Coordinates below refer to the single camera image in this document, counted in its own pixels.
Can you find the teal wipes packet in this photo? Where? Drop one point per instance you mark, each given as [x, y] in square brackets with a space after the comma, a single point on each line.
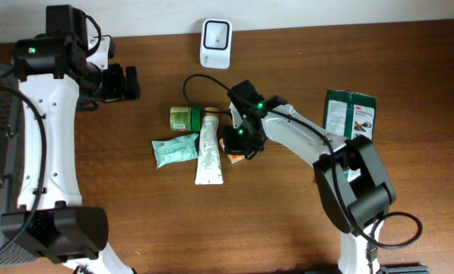
[179, 149]

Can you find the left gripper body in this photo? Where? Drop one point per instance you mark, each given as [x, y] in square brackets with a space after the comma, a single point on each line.
[97, 84]

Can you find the green lidded jar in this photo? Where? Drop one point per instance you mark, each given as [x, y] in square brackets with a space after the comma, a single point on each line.
[185, 119]

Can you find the grey plastic basket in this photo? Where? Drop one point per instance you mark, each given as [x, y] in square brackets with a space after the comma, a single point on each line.
[0, 171]

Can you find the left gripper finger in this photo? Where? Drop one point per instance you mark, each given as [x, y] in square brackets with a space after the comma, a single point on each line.
[113, 84]
[133, 89]

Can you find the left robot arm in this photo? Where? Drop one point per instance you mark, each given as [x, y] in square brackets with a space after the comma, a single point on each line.
[58, 226]

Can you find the white tube with tan cap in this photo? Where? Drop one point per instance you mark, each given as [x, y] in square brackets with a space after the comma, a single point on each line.
[209, 164]

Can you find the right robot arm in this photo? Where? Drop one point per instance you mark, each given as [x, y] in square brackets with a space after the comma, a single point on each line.
[354, 187]

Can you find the green gloves package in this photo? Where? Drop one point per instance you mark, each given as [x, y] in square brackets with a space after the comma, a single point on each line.
[349, 114]

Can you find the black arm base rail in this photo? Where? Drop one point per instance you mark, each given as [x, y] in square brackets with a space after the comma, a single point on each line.
[413, 269]

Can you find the orange snack packet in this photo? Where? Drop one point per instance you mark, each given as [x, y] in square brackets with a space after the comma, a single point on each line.
[232, 158]

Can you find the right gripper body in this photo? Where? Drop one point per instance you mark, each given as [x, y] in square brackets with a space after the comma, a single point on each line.
[245, 135]

